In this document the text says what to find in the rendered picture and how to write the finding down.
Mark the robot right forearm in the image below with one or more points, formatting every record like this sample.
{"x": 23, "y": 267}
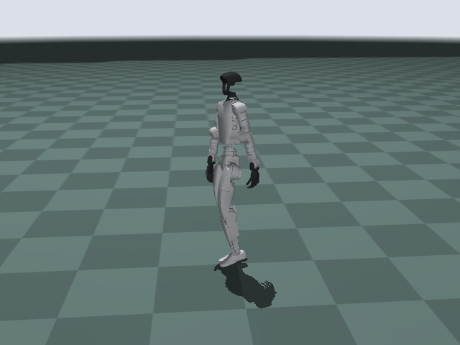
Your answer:
{"x": 213, "y": 149}

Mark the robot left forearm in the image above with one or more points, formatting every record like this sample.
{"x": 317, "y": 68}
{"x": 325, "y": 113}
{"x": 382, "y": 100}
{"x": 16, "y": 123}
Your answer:
{"x": 251, "y": 153}

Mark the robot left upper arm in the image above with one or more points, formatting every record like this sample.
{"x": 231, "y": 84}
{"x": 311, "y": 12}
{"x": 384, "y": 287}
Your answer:
{"x": 240, "y": 111}

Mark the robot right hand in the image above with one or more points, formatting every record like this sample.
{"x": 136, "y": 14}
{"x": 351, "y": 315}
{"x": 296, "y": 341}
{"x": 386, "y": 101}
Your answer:
{"x": 209, "y": 169}

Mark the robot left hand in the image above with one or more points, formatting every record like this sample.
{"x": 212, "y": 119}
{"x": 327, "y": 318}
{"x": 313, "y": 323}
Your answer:
{"x": 254, "y": 176}

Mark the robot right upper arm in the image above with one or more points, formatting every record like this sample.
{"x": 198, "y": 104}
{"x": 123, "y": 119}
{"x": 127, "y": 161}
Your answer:
{"x": 214, "y": 131}

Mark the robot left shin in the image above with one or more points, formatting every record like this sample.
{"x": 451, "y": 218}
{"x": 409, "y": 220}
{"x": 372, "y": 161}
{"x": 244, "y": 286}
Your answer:
{"x": 231, "y": 231}

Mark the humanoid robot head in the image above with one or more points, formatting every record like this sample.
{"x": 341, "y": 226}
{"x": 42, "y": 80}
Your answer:
{"x": 229, "y": 78}

